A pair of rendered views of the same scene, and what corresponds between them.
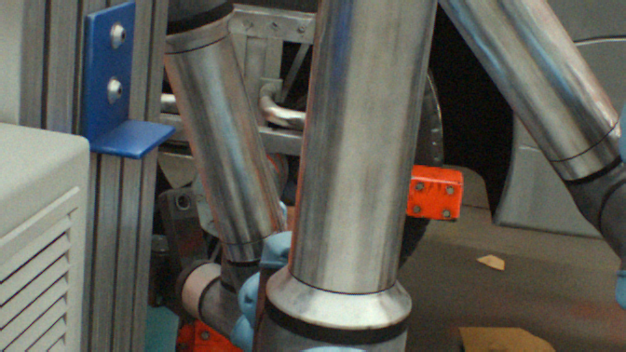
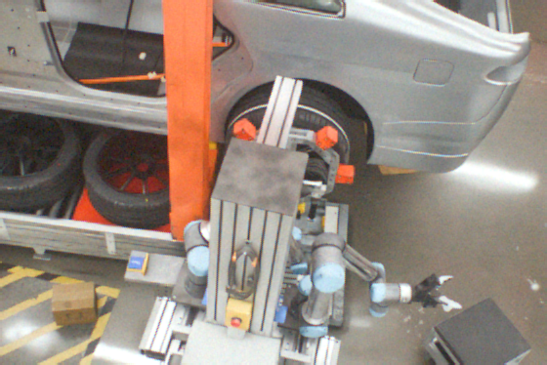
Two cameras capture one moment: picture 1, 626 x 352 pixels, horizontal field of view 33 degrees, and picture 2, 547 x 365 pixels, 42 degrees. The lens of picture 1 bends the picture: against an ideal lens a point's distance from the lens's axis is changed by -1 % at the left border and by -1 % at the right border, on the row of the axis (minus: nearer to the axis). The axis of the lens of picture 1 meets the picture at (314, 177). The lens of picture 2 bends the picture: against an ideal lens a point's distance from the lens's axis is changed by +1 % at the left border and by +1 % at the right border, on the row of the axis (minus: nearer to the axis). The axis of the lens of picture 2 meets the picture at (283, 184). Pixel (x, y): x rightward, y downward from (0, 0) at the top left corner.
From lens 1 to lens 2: 2.43 m
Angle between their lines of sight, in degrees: 34
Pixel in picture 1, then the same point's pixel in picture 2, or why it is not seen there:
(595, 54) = (403, 125)
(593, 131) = (368, 276)
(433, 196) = (344, 179)
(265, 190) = (297, 252)
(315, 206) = (311, 308)
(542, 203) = (383, 159)
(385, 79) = (324, 299)
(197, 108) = not seen: hidden behind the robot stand
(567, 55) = (363, 267)
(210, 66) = not seen: hidden behind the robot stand
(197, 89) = not seen: hidden behind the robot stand
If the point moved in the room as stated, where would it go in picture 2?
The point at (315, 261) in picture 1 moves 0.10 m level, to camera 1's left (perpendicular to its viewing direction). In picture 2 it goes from (311, 314) to (286, 312)
